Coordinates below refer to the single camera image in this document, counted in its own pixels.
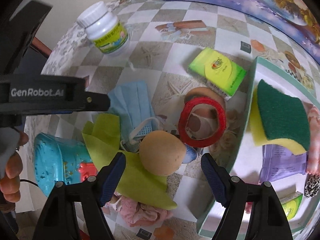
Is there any pink crumpled cloth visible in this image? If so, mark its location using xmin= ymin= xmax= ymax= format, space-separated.
xmin=104 ymin=192 xmax=173 ymax=227

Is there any white pill bottle green label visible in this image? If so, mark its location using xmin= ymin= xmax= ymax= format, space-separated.
xmin=76 ymin=1 xmax=129 ymax=54

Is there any light blue face mask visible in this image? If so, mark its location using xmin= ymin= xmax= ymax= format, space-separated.
xmin=108 ymin=81 xmax=161 ymax=152

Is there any floral painting canvas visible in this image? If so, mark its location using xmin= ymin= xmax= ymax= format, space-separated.
xmin=169 ymin=0 xmax=319 ymax=61

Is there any black white patterned scrunchie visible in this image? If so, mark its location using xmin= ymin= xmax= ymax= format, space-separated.
xmin=304 ymin=174 xmax=320 ymax=198

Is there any tan round sponge puff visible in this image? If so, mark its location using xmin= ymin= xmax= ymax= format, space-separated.
xmin=139 ymin=131 xmax=187 ymax=177

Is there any purple cloth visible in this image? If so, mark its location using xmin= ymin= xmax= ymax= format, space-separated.
xmin=259 ymin=145 xmax=308 ymax=184

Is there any person's left hand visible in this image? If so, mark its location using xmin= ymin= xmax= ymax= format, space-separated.
xmin=1 ymin=131 xmax=29 ymax=213

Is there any teal plastic toy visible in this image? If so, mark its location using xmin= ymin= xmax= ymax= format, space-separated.
xmin=34 ymin=133 xmax=98 ymax=197

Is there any checkered patterned tablecloth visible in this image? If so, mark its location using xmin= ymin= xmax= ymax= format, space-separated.
xmin=24 ymin=0 xmax=319 ymax=239

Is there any red pink fluffy scrunchie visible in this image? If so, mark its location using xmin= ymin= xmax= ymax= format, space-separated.
xmin=245 ymin=202 xmax=253 ymax=214

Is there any green tissue pack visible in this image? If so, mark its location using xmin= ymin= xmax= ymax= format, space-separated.
xmin=280 ymin=191 xmax=303 ymax=220
xmin=188 ymin=48 xmax=246 ymax=100

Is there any red tape ring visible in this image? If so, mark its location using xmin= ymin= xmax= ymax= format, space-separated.
xmin=177 ymin=96 xmax=228 ymax=149

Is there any yellow-green cloth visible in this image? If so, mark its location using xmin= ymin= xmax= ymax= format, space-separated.
xmin=82 ymin=113 xmax=177 ymax=210

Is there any pink white fluffy cloth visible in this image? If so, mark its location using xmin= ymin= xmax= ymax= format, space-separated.
xmin=306 ymin=106 xmax=320 ymax=175

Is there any green yellow scrub sponge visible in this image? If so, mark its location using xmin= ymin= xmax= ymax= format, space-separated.
xmin=249 ymin=80 xmax=311 ymax=155

